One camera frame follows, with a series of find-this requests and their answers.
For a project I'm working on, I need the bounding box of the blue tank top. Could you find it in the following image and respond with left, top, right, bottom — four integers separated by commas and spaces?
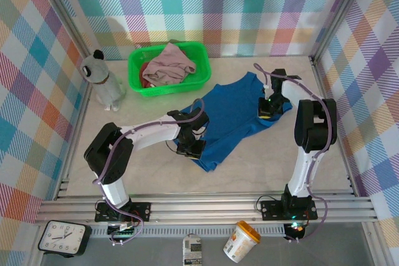
180, 72, 294, 173

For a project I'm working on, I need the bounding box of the green plastic basket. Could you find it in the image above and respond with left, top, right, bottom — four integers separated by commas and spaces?
128, 40, 213, 98

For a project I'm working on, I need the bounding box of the dark red tank top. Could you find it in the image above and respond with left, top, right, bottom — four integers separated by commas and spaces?
139, 48, 188, 88

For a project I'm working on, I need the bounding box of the pink tank top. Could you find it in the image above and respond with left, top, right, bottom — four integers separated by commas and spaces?
142, 42, 197, 87

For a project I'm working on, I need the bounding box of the black and white carton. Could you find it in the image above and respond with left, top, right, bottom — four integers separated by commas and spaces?
182, 234, 203, 266

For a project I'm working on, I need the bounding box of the paper cup with orange lid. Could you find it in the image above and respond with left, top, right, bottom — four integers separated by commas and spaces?
223, 220, 261, 264

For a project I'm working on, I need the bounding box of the grey plush toy dog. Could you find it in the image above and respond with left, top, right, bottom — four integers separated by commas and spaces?
80, 49, 127, 112

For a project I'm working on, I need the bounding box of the black alarm clock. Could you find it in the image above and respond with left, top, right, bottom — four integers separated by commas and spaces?
37, 220, 93, 259

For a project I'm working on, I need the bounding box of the aluminium rail beam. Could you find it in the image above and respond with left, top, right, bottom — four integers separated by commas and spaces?
34, 196, 380, 226

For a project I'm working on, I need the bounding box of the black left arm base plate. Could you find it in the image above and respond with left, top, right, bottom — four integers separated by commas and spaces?
94, 201, 153, 223

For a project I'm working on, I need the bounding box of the grey slotted cable duct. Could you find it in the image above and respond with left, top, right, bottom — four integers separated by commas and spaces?
92, 224, 286, 237

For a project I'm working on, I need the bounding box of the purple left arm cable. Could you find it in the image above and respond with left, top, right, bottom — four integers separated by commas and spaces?
92, 98, 206, 247

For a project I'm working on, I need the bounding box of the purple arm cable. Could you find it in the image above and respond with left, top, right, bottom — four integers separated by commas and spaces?
92, 98, 206, 247
254, 62, 330, 244

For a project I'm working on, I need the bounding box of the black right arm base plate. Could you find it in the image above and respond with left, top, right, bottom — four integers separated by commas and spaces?
260, 199, 319, 221

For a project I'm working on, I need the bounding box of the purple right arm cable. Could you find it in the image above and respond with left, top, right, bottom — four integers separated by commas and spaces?
254, 62, 330, 244

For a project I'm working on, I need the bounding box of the aluminium frame post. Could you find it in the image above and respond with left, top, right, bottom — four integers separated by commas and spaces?
310, 0, 373, 63
29, 0, 94, 60

